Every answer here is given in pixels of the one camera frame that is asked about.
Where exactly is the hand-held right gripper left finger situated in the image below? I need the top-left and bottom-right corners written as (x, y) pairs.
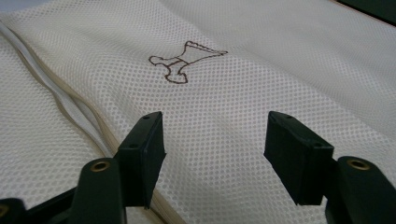
top-left (114, 110), bottom-right (167, 209)

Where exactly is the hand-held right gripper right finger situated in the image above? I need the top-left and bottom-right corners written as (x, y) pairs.
top-left (263, 110), bottom-right (336, 206)

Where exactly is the white mesh laundry bag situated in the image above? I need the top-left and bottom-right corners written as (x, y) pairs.
top-left (0, 0), bottom-right (396, 224)

